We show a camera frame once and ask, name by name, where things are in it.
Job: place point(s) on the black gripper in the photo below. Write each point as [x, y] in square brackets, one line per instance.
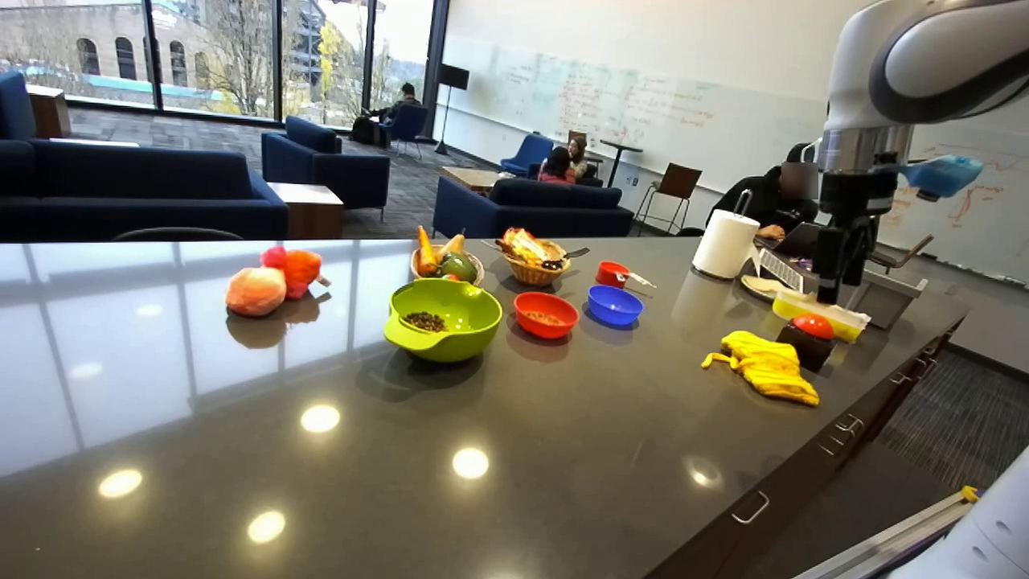
[854, 212]

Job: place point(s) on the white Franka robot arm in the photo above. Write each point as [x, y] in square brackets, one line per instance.
[920, 64]

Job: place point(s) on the blue plastic bowl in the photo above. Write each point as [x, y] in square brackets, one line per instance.
[615, 307]

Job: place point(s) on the orange plastic bowl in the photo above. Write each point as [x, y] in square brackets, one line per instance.
[545, 315]

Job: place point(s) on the yellow wicker basket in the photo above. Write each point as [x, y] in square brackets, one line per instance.
[534, 275]

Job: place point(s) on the green plastic bowl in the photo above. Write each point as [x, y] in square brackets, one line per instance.
[454, 339]

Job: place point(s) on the yellow plastic container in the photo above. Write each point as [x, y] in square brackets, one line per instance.
[846, 319]

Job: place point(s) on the grey box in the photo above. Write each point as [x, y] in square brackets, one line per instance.
[881, 304]

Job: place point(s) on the clear plastic lid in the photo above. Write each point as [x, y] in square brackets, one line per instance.
[780, 269]

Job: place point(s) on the white plate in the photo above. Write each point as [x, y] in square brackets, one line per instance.
[760, 288]

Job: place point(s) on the yellow knitted cloth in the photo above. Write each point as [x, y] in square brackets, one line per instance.
[768, 367]

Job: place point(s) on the person in black jacket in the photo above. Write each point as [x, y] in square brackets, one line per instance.
[768, 197]

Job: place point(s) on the white paper towel roll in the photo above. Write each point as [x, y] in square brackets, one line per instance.
[725, 246]

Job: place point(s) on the metal paper towel holder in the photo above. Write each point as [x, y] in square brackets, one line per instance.
[745, 201]

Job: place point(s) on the brown chair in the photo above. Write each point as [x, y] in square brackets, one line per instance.
[675, 182]

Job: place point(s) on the red measuring cup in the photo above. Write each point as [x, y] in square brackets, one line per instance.
[612, 275]

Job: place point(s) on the white rod yellow tip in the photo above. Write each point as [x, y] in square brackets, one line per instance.
[902, 531]

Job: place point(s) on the small round table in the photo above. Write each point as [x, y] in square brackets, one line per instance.
[620, 144]

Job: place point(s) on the white paper sheet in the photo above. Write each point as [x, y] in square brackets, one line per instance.
[984, 536]

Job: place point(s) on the person in red top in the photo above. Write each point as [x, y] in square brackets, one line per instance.
[558, 166]

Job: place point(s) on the dark blue two-seat sofa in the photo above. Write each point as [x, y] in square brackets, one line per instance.
[534, 211]

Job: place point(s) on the snack packet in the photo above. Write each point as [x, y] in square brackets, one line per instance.
[523, 246]

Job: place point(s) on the bright blue lounge chair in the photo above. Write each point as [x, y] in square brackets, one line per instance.
[528, 156]

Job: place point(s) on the green toy avocado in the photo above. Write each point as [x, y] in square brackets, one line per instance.
[462, 269]

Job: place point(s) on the low wooden table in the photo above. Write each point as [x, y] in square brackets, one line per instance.
[472, 179]

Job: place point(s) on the dark food bits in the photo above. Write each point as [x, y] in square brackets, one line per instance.
[427, 319]

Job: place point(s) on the black speaker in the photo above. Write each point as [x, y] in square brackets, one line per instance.
[454, 78]

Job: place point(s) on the person seated by window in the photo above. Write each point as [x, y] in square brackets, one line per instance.
[405, 106]

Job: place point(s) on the dark blue armchair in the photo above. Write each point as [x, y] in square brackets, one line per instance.
[323, 163]

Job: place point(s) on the wooden coffee table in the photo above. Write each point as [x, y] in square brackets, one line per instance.
[311, 202]

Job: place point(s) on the red plush tomato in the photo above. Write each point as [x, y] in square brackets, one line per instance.
[301, 270]

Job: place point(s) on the peach plush toy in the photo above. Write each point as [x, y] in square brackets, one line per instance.
[254, 293]

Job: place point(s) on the long dark blue sofa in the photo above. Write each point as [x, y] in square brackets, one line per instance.
[130, 193]

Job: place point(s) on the wooden cabinet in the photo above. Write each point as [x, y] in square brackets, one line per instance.
[49, 112]

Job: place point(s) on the blue high-back chair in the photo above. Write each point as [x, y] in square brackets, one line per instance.
[13, 106]

